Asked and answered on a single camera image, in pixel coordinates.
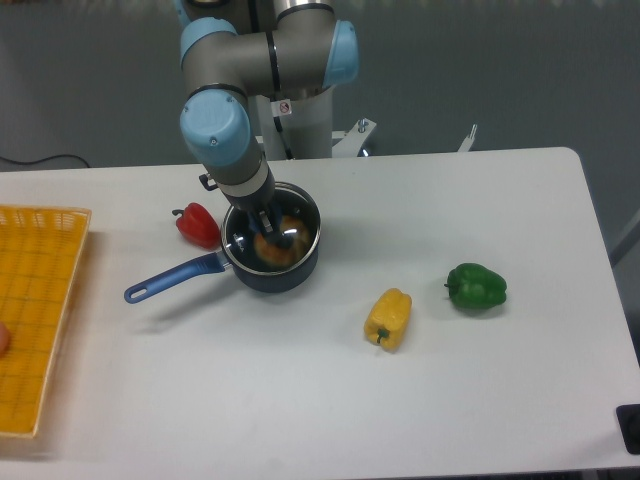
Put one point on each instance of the yellow woven basket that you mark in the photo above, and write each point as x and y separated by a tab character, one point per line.
41	247

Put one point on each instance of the red bell pepper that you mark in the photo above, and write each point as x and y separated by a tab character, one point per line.
197	226

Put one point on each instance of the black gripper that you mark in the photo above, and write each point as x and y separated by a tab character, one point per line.
249	189

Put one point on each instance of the white metal frame bracket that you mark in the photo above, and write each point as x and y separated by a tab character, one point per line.
353	141

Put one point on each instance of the grey table leg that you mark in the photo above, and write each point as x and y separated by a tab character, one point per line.
626	240

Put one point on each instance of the dark blue saucepan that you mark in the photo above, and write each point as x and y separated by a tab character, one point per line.
213	263

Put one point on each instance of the orange toy shrimp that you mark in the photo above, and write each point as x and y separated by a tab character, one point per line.
289	248

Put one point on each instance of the yellow bell pepper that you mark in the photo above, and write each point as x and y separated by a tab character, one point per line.
388	320

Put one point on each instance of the glass pot lid blue knob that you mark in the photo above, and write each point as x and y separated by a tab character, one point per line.
239	229

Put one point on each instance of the black table corner device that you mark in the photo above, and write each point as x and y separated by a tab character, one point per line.
629	422

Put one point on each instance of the green bell pepper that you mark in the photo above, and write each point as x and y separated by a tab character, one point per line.
473	286

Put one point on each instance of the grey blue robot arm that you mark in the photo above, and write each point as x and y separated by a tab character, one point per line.
259	77

